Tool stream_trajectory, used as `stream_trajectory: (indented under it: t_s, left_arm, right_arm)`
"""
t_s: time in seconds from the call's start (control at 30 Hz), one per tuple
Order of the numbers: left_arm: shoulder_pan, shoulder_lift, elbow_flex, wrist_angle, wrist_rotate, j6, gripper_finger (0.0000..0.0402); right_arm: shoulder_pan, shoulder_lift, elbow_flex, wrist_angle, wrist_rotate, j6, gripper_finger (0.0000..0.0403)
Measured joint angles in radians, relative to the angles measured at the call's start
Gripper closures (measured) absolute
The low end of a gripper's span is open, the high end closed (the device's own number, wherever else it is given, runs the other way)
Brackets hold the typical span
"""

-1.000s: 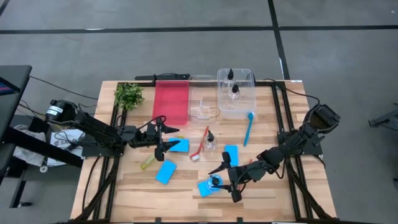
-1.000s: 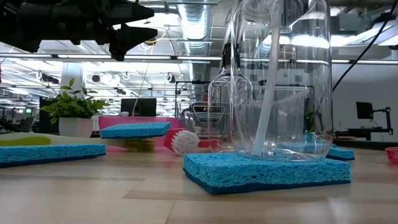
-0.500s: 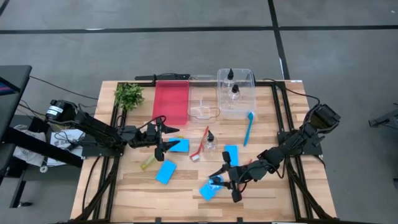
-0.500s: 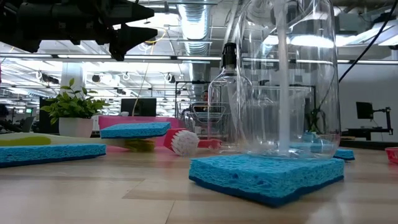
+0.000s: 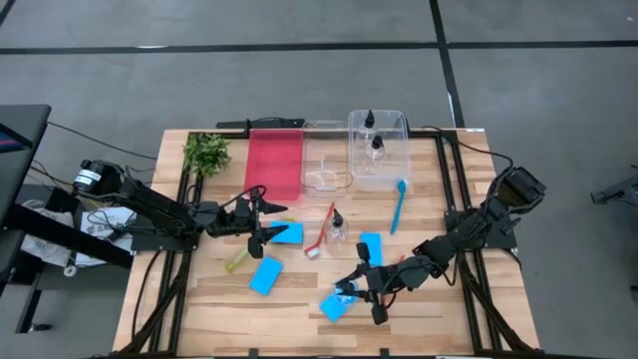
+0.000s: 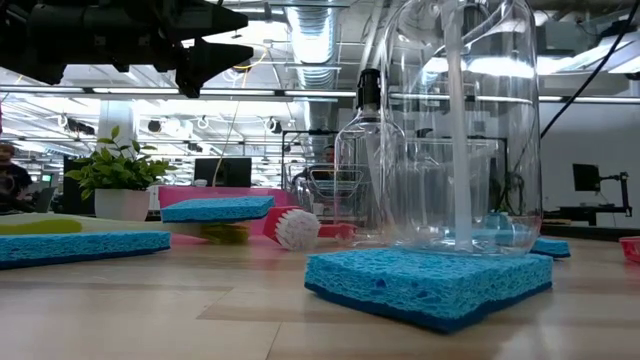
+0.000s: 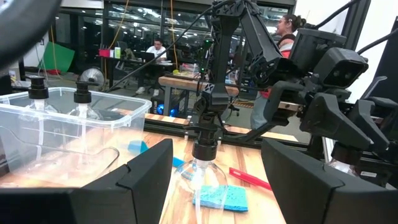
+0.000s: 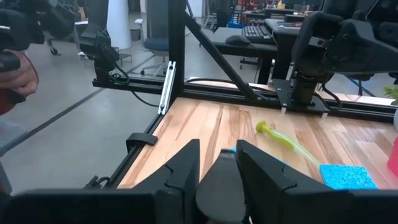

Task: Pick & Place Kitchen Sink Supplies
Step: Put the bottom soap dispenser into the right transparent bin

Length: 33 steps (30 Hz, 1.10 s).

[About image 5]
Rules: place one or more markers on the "blue cellulose sponge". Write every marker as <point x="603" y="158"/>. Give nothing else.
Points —
<point x="265" y="275"/>
<point x="331" y="307"/>
<point x="293" y="234"/>
<point x="374" y="248"/>

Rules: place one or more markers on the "white tape roll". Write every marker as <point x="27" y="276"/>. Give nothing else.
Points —
<point x="70" y="270"/>

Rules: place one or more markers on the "narrow clear plastic bin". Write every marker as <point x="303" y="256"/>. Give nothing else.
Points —
<point x="326" y="159"/>

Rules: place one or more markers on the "black desk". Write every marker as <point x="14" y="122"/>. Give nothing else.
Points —
<point x="20" y="149"/>

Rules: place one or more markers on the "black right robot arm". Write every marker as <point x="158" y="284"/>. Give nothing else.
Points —
<point x="468" y="229"/>

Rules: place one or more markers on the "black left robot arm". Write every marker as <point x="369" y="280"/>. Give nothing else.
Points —
<point x="149" y="202"/>

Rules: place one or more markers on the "blue dish brush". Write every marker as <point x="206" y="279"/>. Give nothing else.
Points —
<point x="397" y="209"/>

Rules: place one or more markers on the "green plant in white pot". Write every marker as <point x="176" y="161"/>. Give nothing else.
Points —
<point x="207" y="154"/>

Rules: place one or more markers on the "white printed bag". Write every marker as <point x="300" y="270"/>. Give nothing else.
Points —
<point x="107" y="224"/>

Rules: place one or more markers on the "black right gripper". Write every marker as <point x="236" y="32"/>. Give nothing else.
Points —
<point x="386" y="279"/>

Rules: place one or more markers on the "black power strip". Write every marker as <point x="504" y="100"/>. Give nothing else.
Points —
<point x="259" y="122"/>

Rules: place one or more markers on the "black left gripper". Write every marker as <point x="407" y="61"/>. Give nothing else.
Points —
<point x="234" y="222"/>

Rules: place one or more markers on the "red translucent plastic bin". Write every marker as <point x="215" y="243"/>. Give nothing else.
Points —
<point x="274" y="164"/>

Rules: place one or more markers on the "black aluminium rig frame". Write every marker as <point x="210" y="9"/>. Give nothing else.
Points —
<point x="428" y="133"/>

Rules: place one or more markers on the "large clear plastic bin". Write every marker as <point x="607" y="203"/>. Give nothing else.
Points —
<point x="394" y="169"/>

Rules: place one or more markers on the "grey crumpled bag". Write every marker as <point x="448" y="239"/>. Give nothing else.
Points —
<point x="45" y="239"/>

